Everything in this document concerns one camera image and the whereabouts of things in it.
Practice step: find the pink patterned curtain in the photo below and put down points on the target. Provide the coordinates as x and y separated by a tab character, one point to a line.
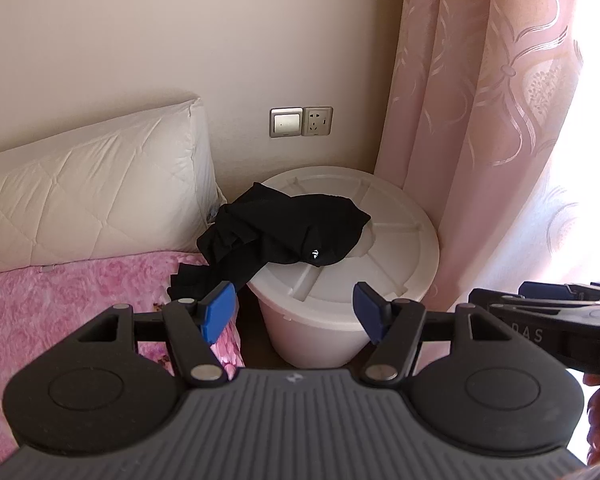
480	110

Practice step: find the wall power socket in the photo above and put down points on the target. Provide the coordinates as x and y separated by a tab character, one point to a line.
317	121

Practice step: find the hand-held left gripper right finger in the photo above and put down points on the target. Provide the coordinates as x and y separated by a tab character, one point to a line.
371	312

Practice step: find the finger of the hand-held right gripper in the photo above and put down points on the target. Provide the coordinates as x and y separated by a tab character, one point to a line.
495	300
545	289

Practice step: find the pink floral blanket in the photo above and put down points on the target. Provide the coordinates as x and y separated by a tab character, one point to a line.
40	310

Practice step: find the black pants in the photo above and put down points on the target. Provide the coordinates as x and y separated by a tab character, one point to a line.
290	230

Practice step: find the wall light switch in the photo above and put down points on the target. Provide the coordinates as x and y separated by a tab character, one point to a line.
286	122

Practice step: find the white lidded bucket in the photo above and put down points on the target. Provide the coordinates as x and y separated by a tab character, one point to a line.
330	320

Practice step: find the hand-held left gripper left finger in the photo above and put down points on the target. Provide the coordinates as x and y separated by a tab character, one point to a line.
217	312

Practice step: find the white quilted pillow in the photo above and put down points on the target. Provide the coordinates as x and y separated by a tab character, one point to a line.
95	185

